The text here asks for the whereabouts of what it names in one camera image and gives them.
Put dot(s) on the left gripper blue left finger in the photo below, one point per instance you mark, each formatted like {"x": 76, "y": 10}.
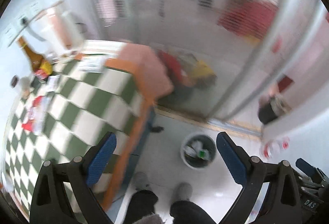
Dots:
{"x": 97, "y": 157}

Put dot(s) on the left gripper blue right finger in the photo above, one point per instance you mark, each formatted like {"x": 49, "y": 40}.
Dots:
{"x": 235, "y": 158}

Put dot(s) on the green white sachet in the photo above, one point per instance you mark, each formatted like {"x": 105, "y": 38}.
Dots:
{"x": 204, "y": 154}

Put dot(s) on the red white snack bag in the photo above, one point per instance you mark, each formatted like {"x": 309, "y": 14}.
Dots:
{"x": 38, "y": 119}

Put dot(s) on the small white green box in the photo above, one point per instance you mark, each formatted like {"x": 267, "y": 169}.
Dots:
{"x": 92, "y": 63}

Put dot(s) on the white round trash bin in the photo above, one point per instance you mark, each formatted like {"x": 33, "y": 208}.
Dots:
{"x": 190, "y": 147}

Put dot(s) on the black trash bin outside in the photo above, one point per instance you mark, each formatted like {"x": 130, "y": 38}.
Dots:
{"x": 272, "y": 109}

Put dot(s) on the clear plastic water bottle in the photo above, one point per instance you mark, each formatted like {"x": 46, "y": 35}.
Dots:
{"x": 273, "y": 148}

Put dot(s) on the left grey slipper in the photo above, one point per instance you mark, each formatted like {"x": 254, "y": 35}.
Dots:
{"x": 140, "y": 182}

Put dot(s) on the grey slipper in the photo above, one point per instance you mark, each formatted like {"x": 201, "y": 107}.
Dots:
{"x": 183, "y": 192}
{"x": 140, "y": 182}

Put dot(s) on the blue cabinet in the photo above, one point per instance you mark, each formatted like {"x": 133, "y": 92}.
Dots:
{"x": 133, "y": 160}

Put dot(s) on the right grey slipper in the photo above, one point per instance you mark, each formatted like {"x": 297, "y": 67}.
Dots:
{"x": 183, "y": 192}

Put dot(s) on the dark rag on floor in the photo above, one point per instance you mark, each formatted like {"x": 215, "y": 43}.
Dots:
{"x": 157, "y": 129}

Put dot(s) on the green white checkered tablecloth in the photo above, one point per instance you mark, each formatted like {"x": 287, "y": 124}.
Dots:
{"x": 85, "y": 107}

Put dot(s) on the white leaflet packet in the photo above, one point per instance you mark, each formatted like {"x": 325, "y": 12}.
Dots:
{"x": 52, "y": 83}

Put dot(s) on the pink cloth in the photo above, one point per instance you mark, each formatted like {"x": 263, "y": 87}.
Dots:
{"x": 153, "y": 71}

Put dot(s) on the glass jar with dark lid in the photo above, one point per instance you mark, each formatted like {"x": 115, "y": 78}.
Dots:
{"x": 22, "y": 86}

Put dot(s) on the dark brown sauce bottle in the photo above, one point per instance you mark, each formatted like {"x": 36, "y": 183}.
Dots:
{"x": 40, "y": 66}

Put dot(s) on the sliding glass door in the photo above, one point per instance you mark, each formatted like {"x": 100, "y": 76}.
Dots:
{"x": 224, "y": 57}

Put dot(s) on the pink white electric kettle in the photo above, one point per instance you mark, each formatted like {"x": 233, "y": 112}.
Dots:
{"x": 60, "y": 29}

